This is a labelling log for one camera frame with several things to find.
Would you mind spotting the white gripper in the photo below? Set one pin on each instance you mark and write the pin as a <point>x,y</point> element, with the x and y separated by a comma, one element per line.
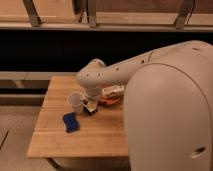
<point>93,94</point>

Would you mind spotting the translucent ceramic cup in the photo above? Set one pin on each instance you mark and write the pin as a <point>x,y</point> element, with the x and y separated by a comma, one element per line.
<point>75,100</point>

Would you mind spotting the wooden table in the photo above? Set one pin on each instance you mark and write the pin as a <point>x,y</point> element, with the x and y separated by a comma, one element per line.
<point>100,135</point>

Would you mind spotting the white packet on plate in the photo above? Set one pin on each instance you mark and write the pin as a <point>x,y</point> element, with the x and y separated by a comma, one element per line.
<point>112,91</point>

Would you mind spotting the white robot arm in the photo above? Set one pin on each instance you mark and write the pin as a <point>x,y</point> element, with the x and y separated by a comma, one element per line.
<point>167,106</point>

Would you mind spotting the red round plate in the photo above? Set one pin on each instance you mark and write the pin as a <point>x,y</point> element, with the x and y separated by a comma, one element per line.
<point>110,100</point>

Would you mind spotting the blue sponge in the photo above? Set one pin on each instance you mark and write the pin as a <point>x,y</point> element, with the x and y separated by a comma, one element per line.
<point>70,122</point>

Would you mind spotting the wooden shelf with brackets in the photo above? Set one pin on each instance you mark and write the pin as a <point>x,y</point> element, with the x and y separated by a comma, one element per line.
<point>108,15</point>

